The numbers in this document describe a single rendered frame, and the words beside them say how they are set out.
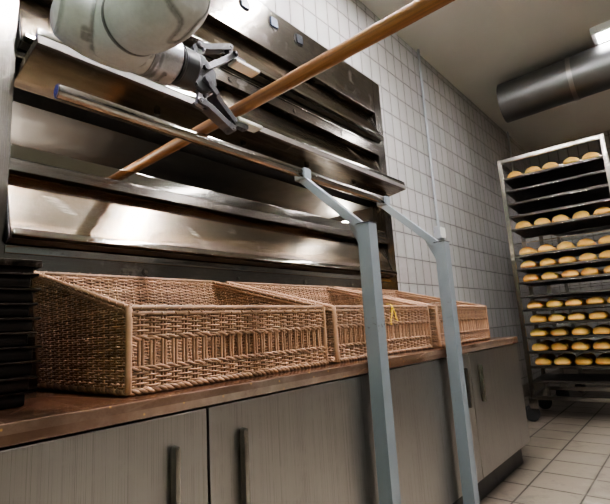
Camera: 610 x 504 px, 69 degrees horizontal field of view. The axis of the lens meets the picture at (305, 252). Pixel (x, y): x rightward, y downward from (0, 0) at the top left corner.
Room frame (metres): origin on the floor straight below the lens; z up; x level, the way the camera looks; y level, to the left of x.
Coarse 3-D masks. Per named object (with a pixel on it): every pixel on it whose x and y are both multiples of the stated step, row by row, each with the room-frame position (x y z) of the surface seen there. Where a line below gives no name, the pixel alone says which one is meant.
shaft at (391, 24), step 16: (416, 0) 0.64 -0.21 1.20; (432, 0) 0.63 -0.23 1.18; (448, 0) 0.62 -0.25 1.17; (400, 16) 0.66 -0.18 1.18; (416, 16) 0.66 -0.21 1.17; (368, 32) 0.71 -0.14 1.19; (384, 32) 0.69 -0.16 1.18; (336, 48) 0.75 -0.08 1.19; (352, 48) 0.74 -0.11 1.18; (304, 64) 0.81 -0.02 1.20; (320, 64) 0.78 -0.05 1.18; (288, 80) 0.84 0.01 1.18; (304, 80) 0.83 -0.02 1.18; (256, 96) 0.90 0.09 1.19; (272, 96) 0.88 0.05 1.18; (240, 112) 0.95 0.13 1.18; (192, 128) 1.06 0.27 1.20; (208, 128) 1.02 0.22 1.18; (176, 144) 1.11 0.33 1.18; (144, 160) 1.22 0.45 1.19
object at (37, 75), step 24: (48, 48) 0.97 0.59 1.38; (24, 72) 1.03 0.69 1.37; (48, 72) 1.04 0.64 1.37; (72, 72) 1.06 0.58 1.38; (96, 72) 1.07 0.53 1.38; (120, 72) 1.10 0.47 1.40; (48, 96) 1.13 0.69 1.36; (120, 96) 1.18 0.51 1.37; (144, 96) 1.20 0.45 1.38; (168, 96) 1.22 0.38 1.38; (120, 120) 1.29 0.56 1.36; (168, 120) 1.33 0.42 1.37; (192, 120) 1.36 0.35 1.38; (240, 144) 1.56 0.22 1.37; (264, 144) 1.58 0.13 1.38; (288, 144) 1.61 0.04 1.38; (312, 168) 1.85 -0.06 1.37; (336, 168) 1.89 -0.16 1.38; (360, 168) 1.97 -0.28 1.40; (384, 192) 2.28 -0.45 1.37
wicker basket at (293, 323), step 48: (48, 288) 0.99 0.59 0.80; (96, 288) 1.16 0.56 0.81; (144, 288) 1.27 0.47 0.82; (192, 288) 1.40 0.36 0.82; (240, 288) 1.37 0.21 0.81; (48, 336) 0.98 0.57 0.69; (96, 336) 0.83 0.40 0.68; (144, 336) 0.78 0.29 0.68; (192, 336) 0.85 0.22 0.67; (240, 336) 0.95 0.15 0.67; (288, 336) 1.07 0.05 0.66; (48, 384) 0.97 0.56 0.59; (96, 384) 0.84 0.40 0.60; (144, 384) 0.78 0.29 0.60; (192, 384) 0.85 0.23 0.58
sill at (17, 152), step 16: (32, 160) 1.08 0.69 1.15; (48, 160) 1.10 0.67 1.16; (64, 160) 1.13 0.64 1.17; (80, 160) 1.16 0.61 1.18; (96, 176) 1.20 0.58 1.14; (112, 176) 1.23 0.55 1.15; (128, 176) 1.27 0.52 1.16; (144, 176) 1.31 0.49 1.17; (176, 192) 1.40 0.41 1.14; (192, 192) 1.44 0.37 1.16; (208, 192) 1.49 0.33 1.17; (256, 208) 1.66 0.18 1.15; (272, 208) 1.73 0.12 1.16; (320, 224) 1.96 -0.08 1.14; (336, 224) 2.05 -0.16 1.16
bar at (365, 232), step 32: (64, 96) 0.79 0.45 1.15; (96, 96) 0.83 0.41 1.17; (160, 128) 0.95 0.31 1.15; (256, 160) 1.17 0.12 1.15; (320, 192) 1.27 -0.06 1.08; (352, 192) 1.52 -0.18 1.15; (352, 224) 1.20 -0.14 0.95; (448, 256) 1.53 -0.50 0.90; (448, 288) 1.52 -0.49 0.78; (384, 320) 1.18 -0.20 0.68; (448, 320) 1.53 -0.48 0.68; (384, 352) 1.17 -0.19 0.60; (448, 352) 1.54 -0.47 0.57; (384, 384) 1.16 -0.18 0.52; (384, 416) 1.16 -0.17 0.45; (384, 448) 1.16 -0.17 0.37; (384, 480) 1.17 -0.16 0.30
